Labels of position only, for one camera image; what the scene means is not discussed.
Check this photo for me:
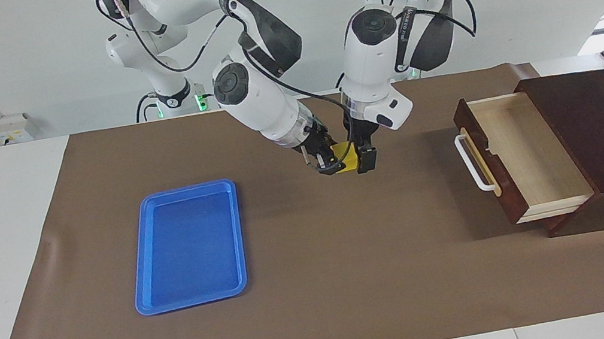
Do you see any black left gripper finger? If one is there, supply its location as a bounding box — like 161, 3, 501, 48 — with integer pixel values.
354, 146, 381, 175

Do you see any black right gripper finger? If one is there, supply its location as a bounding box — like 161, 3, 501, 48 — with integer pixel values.
301, 143, 322, 171
314, 147, 347, 179

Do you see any yellow cube block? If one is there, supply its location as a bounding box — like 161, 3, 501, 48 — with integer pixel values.
330, 140, 365, 174

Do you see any wooden drawer with white handle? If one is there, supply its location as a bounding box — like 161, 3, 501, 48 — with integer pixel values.
448, 80, 599, 233

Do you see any brown table mat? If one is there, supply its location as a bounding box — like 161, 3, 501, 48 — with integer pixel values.
0, 48, 604, 339

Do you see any blue plastic tray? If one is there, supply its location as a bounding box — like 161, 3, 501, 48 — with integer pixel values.
118, 177, 254, 318

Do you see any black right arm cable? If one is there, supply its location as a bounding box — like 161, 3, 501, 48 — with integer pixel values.
95, 0, 362, 190

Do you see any white wall socket strip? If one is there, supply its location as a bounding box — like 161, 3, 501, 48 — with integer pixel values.
0, 112, 35, 147

